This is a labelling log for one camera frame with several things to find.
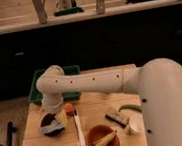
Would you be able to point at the orange bowl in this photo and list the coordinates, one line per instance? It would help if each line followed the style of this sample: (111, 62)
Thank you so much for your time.
(97, 133)

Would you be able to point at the white handled spatula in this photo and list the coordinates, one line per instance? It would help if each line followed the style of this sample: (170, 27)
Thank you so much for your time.
(81, 138)

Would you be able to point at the wooden shelf frame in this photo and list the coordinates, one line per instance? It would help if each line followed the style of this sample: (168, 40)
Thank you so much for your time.
(18, 15)

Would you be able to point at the grey striped towel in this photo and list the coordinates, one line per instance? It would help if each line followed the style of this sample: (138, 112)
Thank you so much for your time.
(50, 128)

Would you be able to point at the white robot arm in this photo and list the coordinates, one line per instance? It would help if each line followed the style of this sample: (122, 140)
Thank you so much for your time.
(158, 82)

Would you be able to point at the dark purple bowl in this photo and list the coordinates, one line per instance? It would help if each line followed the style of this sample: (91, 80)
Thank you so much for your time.
(46, 121)

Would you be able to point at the yellow corn cob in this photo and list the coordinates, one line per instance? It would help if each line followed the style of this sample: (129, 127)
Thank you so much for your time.
(105, 140)

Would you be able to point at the white cup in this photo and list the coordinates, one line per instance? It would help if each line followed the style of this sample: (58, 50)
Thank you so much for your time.
(134, 126)

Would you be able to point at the orange ball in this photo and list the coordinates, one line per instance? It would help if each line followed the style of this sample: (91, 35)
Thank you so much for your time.
(69, 109)

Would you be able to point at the green plastic tray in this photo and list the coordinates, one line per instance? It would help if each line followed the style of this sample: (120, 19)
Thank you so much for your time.
(36, 97)

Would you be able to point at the yellow banana piece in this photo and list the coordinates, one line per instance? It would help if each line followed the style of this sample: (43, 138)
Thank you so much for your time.
(62, 117)

